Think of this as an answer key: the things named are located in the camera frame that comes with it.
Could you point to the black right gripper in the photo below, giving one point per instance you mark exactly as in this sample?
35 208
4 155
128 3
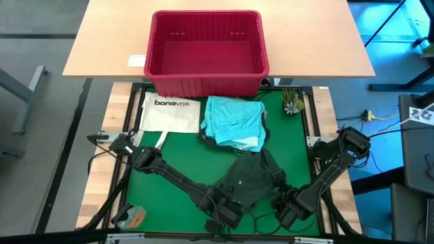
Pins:
291 203

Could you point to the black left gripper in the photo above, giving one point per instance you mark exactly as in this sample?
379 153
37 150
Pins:
223 211

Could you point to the dark green garment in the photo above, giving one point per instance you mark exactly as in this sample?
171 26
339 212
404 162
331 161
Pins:
251 176

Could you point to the black hooded garment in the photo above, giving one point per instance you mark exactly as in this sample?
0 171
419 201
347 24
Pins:
207 140

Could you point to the light blue garment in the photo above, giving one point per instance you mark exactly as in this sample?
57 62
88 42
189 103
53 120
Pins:
234 122

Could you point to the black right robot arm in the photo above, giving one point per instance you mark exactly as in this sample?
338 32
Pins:
335 162

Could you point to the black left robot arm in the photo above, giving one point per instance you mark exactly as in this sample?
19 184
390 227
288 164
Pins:
169 174

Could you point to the red plastic laundry bin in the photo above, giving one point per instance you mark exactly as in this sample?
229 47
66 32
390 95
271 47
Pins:
207 86

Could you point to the butcher-block table side board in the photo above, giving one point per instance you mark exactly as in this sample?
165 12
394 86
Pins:
98 189
342 203

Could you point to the small potted succulent plant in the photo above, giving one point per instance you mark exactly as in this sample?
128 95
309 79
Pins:
292 106

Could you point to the white bonavita tote bag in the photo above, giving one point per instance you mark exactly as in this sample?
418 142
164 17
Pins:
169 115

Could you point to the yellow power plug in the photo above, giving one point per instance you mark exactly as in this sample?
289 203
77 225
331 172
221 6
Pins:
369 116

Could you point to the dark grey cabinet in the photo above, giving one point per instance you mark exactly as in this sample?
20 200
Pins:
417 152

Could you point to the light wood table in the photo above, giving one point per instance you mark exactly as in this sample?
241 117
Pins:
305 40

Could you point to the black metal stand leg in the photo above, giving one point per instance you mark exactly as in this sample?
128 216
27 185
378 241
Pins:
400 87

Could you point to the white tag black marking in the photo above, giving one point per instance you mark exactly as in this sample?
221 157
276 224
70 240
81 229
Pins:
420 114

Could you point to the white paper label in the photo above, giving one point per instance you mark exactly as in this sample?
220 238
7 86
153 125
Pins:
136 61

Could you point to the grey metal table leg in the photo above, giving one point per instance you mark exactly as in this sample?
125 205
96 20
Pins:
30 98

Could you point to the black table-level camera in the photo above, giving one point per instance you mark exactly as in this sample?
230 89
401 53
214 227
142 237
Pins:
220 239

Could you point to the black aluminium table frame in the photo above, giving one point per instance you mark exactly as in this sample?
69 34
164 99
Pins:
169 234

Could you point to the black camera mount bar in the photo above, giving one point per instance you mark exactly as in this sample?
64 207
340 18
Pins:
51 237

